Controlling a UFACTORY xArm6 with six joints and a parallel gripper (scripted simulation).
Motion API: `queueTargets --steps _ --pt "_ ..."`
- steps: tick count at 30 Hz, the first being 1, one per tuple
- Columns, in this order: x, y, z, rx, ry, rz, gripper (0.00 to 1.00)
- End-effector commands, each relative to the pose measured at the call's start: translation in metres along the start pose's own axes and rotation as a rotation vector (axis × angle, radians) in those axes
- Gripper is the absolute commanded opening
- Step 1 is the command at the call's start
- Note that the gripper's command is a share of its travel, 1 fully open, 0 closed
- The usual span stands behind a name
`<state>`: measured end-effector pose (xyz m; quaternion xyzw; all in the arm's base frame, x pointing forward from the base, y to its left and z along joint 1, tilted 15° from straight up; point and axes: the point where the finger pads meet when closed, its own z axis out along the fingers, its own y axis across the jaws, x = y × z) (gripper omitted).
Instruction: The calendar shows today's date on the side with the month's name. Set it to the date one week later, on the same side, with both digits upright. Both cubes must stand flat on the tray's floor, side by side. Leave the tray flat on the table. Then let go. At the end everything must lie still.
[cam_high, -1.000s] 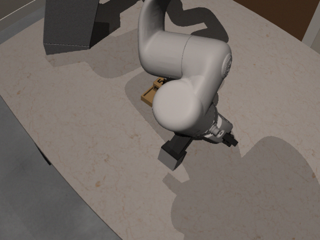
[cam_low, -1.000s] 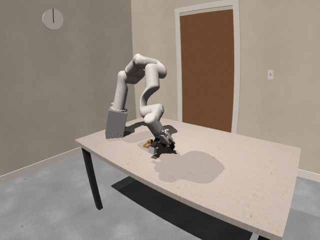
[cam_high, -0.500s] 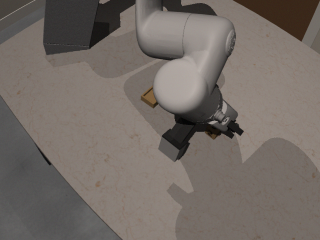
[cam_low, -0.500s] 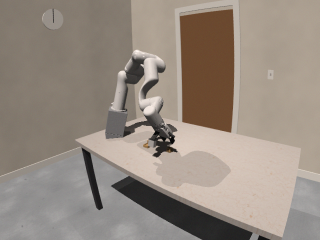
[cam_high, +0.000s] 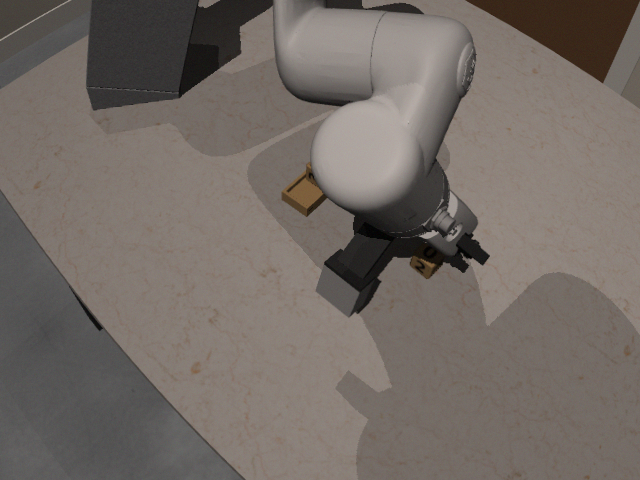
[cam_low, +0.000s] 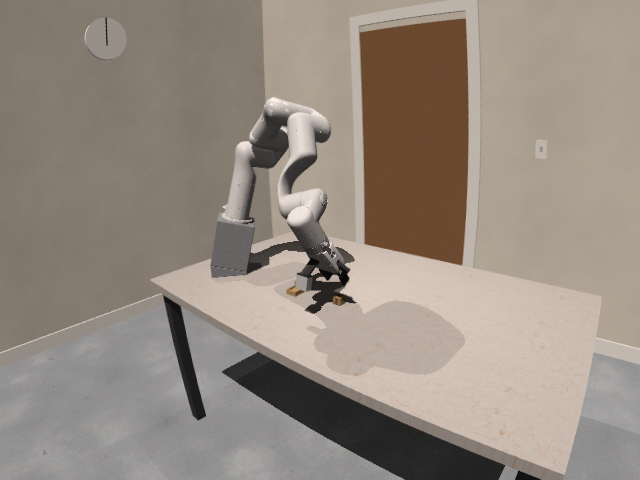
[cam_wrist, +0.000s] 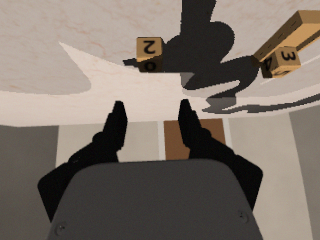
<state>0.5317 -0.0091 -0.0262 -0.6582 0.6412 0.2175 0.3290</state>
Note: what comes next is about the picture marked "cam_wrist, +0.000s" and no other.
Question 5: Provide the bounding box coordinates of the wooden tray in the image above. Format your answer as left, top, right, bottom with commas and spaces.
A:
250, 10, 320, 67

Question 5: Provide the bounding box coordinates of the orange number cube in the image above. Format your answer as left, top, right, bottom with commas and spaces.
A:
259, 47, 301, 78
136, 37, 163, 73

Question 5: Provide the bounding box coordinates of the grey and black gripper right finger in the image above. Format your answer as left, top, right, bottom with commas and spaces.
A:
178, 99, 263, 212

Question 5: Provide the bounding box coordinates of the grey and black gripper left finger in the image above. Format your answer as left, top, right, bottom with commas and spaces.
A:
37, 101, 128, 223

